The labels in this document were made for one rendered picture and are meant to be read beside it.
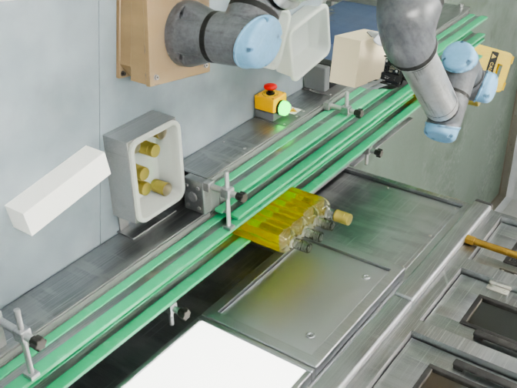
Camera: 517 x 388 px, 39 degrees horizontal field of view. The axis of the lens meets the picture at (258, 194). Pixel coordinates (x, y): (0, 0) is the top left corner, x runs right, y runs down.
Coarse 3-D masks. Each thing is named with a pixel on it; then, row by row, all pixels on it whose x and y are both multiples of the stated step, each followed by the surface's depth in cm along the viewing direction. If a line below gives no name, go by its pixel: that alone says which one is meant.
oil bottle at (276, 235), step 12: (252, 216) 198; (240, 228) 198; (252, 228) 195; (264, 228) 193; (276, 228) 193; (288, 228) 193; (252, 240) 197; (264, 240) 194; (276, 240) 191; (288, 240) 190
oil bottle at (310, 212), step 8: (280, 200) 204; (288, 200) 204; (296, 200) 204; (280, 208) 202; (288, 208) 201; (296, 208) 200; (304, 208) 200; (312, 208) 200; (304, 216) 198; (312, 216) 198; (312, 224) 199
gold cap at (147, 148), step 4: (144, 144) 179; (148, 144) 179; (152, 144) 179; (156, 144) 179; (140, 148) 180; (144, 148) 179; (148, 148) 178; (152, 148) 178; (156, 148) 179; (140, 152) 181; (144, 152) 180; (148, 152) 179; (152, 152) 179; (156, 152) 180; (152, 156) 179; (156, 156) 180
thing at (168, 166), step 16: (160, 128) 174; (176, 128) 180; (128, 144) 170; (160, 144) 185; (176, 144) 182; (144, 160) 184; (160, 160) 188; (176, 160) 185; (160, 176) 190; (176, 176) 187; (176, 192) 189; (144, 208) 183; (160, 208) 183
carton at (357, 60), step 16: (352, 32) 193; (336, 48) 188; (352, 48) 185; (368, 48) 188; (336, 64) 189; (352, 64) 186; (368, 64) 190; (384, 64) 198; (336, 80) 190; (352, 80) 188; (368, 80) 193
